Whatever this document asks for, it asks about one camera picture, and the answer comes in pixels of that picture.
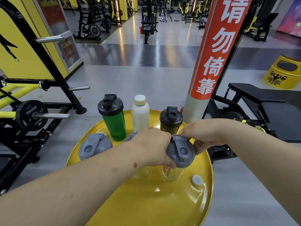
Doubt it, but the person's right hand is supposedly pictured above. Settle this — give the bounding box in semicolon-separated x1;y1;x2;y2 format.
179;119;227;156

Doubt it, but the person's left hand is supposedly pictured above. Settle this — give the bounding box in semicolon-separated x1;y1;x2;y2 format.
130;126;177;169

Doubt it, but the clear shaker grey lid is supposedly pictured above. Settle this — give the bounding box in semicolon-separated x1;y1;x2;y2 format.
161;135;196;182
124;132;150;180
78;132;113;161

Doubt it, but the dark shaker with black lid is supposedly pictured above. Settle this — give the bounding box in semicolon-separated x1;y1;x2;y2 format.
159;106;183;135

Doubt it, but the white bottle with cream cap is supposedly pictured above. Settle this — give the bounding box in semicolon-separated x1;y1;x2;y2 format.
131;94;150;133

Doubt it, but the green shaker with black lid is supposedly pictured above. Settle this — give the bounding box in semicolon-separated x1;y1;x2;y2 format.
98;94;127;142

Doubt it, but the yellow round drum table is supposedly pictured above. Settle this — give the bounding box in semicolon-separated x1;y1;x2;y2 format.
66;109;214;226

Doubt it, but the person's right forearm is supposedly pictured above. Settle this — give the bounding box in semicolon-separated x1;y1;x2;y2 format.
220;119;301;224

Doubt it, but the person's left forearm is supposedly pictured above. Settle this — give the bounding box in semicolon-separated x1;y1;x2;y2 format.
0;138;144;226

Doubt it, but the black weight bench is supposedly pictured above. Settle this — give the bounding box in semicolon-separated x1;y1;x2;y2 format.
202;83;301;162

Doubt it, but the grey pillar with red banner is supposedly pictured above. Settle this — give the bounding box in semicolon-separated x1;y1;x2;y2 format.
182;0;253;124

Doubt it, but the yellow barrel seat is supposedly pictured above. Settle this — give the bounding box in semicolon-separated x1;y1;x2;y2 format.
262;55;301;90

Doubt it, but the row of yellow gym machines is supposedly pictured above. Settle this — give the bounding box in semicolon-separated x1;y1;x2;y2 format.
177;0;212;30

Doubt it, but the black seated gym machine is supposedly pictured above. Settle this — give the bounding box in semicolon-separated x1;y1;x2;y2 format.
244;0;279;42

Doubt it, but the black yellow weight machine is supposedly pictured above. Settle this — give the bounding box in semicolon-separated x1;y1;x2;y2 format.
0;0;91;196

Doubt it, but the black bench machine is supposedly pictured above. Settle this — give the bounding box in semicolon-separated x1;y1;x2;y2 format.
140;0;158;45

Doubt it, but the framed red poster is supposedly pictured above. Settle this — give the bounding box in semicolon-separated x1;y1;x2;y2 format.
55;31;83;72

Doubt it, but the black weight plate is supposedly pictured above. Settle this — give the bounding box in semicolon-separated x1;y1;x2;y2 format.
16;100;49;132

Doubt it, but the black squat rack with plates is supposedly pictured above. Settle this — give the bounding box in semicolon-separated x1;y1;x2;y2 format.
74;0;123;41

